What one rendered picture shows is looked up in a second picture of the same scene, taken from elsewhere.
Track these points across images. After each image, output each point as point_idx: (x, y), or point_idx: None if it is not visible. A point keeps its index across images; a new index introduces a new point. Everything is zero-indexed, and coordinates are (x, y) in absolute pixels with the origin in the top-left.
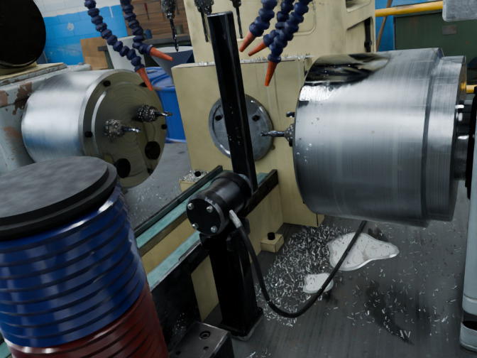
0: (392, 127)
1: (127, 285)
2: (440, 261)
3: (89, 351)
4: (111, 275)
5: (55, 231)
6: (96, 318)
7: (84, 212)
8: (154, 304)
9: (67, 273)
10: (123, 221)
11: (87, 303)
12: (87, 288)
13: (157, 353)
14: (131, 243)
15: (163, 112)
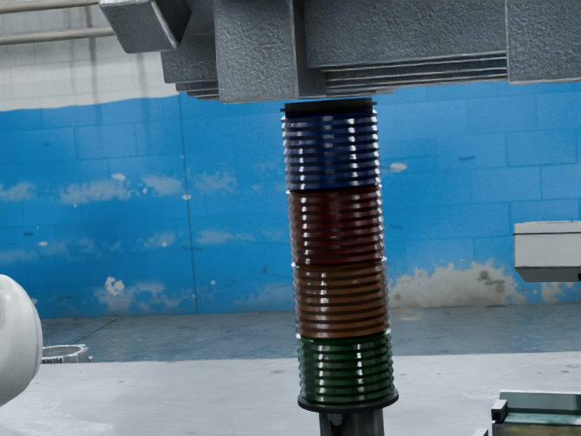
0: None
1: (323, 175)
2: None
3: (294, 201)
4: (313, 159)
5: (292, 117)
6: (299, 181)
7: (309, 113)
8: (360, 216)
9: (292, 144)
10: (334, 133)
11: (297, 169)
12: (299, 158)
13: (337, 242)
14: (338, 151)
15: None
